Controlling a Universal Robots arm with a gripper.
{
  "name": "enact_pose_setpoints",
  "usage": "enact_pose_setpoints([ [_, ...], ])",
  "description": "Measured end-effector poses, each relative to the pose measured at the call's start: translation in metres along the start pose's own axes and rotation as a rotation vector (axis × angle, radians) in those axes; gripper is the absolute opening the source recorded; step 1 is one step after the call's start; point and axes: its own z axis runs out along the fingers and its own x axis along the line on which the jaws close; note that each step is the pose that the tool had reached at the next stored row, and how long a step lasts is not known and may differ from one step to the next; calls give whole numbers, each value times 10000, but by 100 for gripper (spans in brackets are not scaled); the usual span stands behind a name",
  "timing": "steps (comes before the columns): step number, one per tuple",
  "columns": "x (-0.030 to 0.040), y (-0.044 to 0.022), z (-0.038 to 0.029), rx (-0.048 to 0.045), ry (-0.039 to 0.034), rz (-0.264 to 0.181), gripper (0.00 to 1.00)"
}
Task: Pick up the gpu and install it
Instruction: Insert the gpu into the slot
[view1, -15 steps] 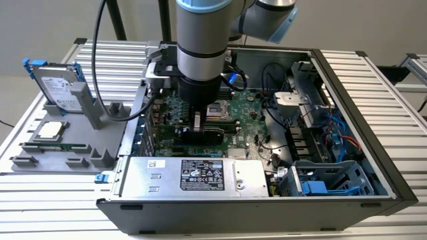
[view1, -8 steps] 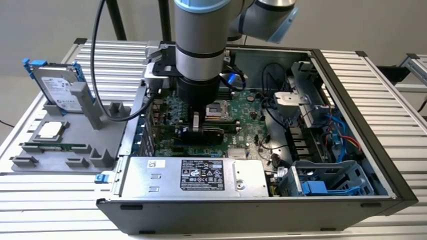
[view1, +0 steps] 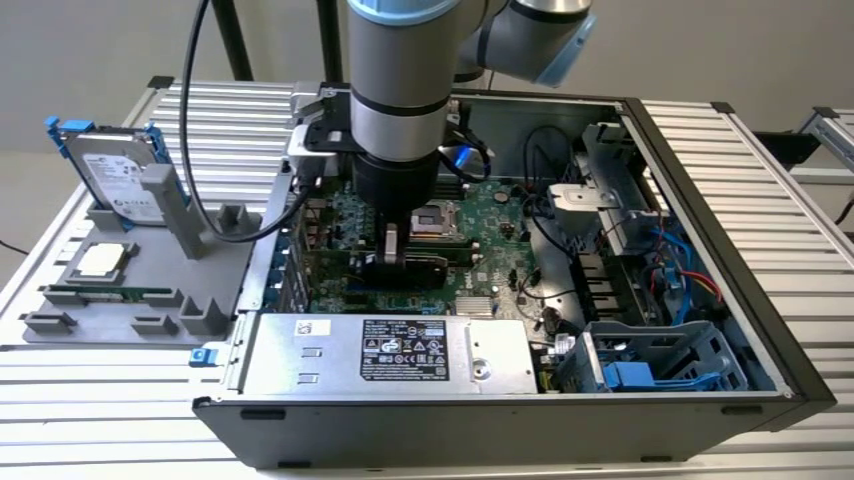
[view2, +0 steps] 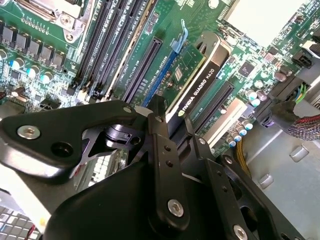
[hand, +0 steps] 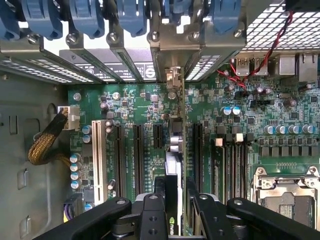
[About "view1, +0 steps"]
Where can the black table bracket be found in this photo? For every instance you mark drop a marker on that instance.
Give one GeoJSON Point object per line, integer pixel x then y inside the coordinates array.
{"type": "Point", "coordinates": [794, 147]}

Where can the silver CPU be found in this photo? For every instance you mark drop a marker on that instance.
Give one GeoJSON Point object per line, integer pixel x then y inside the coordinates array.
{"type": "Point", "coordinates": [99, 261]}

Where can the round coin battery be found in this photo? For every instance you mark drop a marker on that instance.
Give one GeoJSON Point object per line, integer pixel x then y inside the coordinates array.
{"type": "Point", "coordinates": [502, 195]}

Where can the green graphics card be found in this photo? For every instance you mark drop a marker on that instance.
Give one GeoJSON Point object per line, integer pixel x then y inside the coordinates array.
{"type": "Point", "coordinates": [423, 272]}

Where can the open grey PC case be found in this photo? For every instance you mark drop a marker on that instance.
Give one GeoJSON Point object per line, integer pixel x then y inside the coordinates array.
{"type": "Point", "coordinates": [467, 435]}

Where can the grey parts rack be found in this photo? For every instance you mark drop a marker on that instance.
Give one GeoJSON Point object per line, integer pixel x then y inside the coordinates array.
{"type": "Point", "coordinates": [156, 272]}

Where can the aluminium frame table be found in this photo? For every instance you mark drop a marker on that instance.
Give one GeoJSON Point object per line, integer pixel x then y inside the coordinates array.
{"type": "Point", "coordinates": [827, 125]}

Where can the silver power supply unit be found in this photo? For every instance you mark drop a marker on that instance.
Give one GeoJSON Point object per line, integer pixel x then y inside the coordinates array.
{"type": "Point", "coordinates": [320, 370]}

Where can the green motherboard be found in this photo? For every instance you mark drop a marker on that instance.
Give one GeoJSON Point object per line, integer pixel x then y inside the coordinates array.
{"type": "Point", "coordinates": [494, 235]}

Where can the blue case latch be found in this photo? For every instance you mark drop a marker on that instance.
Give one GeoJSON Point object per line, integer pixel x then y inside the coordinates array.
{"type": "Point", "coordinates": [200, 357]}

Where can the green RAM stick, white label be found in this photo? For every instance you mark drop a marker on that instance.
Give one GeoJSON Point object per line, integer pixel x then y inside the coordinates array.
{"type": "Point", "coordinates": [133, 292]}

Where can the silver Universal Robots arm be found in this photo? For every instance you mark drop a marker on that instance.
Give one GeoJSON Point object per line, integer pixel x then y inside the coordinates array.
{"type": "Point", "coordinates": [400, 75]}

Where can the black stand pole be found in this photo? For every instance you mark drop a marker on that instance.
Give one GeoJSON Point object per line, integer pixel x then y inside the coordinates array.
{"type": "Point", "coordinates": [233, 40]}
{"type": "Point", "coordinates": [329, 40]}

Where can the metal disk bay bracket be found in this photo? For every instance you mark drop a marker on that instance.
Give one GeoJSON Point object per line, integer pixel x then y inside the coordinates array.
{"type": "Point", "coordinates": [614, 165]}

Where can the small silver heatsink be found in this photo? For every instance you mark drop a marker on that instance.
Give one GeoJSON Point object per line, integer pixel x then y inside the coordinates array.
{"type": "Point", "coordinates": [475, 306]}

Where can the CPU socket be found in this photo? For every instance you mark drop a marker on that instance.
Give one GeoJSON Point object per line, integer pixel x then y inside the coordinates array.
{"type": "Point", "coordinates": [436, 220]}

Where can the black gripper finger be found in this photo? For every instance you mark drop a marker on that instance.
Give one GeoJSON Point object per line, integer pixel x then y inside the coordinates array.
{"type": "Point", "coordinates": [389, 240]}

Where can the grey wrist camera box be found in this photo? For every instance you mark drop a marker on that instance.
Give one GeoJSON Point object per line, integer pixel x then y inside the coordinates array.
{"type": "Point", "coordinates": [307, 160]}

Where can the hard disk in blue carrier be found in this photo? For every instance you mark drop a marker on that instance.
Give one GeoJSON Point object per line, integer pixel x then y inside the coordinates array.
{"type": "Point", "coordinates": [109, 172]}

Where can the blue drive carrier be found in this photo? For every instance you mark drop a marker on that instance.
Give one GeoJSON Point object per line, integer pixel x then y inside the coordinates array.
{"type": "Point", "coordinates": [627, 375]}

